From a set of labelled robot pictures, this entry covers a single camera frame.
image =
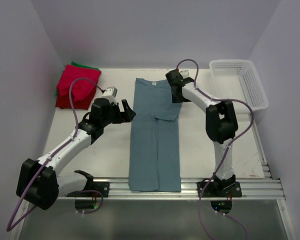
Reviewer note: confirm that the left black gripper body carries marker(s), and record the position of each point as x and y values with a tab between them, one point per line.
114	115

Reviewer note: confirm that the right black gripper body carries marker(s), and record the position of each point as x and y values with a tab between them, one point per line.
176	98

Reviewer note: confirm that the blue-grey t shirt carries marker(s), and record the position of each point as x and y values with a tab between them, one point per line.
154	161

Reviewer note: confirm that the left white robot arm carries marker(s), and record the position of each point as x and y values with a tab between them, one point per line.
39	180

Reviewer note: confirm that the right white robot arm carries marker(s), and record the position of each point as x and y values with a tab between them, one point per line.
220	125

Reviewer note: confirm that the red folded t shirt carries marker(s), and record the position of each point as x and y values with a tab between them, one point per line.
64	102

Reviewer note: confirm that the green folded t shirt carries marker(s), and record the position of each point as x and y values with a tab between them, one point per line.
82	88

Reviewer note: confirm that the white plastic basket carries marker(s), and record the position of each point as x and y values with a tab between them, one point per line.
238	79

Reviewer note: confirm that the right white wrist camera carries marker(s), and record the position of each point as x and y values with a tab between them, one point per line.
184	73

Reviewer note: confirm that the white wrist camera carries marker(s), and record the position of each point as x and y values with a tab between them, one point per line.
110	94
184	73

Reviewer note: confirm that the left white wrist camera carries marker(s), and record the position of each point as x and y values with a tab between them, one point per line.
110	94

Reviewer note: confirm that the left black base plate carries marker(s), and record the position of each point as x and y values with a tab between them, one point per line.
103	187

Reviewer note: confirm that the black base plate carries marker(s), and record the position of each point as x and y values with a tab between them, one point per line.
219	188
103	187

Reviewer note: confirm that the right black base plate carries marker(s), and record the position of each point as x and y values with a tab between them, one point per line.
219	188

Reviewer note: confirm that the aluminium mounting rail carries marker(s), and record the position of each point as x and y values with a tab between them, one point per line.
118	189

